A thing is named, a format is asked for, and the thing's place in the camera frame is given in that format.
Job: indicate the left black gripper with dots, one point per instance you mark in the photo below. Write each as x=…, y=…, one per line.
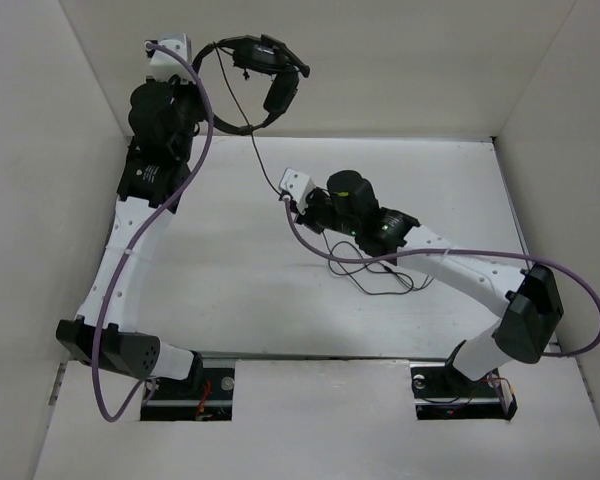
x=178, y=84

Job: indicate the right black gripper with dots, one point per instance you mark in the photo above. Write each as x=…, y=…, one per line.
x=307, y=218

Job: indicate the black headphones with cable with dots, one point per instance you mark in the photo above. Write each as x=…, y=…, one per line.
x=266, y=55

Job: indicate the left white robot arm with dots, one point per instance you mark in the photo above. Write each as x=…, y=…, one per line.
x=110, y=312

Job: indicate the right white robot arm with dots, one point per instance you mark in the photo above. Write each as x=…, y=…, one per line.
x=526, y=303

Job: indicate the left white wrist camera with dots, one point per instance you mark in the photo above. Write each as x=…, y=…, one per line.
x=167, y=56

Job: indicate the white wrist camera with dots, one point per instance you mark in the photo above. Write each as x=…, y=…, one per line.
x=298, y=186
x=167, y=56

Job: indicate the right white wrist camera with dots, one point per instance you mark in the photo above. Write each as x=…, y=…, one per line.
x=298, y=186

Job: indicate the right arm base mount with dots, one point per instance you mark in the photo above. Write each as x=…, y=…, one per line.
x=442, y=394

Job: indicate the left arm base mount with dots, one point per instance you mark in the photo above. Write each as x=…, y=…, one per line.
x=210, y=401

